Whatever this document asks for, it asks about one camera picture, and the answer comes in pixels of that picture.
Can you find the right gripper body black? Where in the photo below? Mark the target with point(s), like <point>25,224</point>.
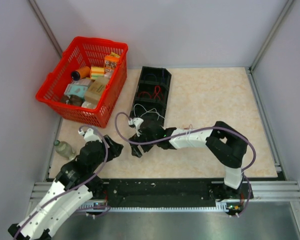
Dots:
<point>145,138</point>

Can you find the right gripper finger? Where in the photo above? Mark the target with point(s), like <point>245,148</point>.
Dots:
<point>135,151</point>
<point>134,140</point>

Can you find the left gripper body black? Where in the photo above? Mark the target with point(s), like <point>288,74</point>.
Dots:
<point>112,151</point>

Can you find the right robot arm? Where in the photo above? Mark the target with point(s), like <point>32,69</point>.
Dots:
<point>222,140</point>

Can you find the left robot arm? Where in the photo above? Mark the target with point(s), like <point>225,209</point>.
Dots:
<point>75,184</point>

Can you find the black three-compartment tray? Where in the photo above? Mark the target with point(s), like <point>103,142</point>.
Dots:
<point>151,96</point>

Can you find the white cup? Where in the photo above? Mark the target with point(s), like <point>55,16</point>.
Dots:
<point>88,105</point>

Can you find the brown cardboard box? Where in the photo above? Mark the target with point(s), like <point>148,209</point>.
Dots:
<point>95,90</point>

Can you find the dark brown round item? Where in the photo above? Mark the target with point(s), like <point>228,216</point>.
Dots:
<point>72,100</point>

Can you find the teal packet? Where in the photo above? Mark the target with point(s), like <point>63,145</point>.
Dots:
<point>75,89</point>

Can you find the pink packet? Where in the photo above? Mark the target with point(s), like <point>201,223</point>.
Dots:
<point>83,82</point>

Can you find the yellow green sponge pack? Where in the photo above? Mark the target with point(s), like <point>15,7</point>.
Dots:
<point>96,72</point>

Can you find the orange snack box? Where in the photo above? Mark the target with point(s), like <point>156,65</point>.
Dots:
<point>110,62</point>

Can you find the orange bottle black cap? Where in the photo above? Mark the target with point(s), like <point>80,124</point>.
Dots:
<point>80,73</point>

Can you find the red plastic basket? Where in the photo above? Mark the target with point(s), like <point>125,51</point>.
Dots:
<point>81,52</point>

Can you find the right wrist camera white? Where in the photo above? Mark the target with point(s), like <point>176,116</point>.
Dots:
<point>136,124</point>

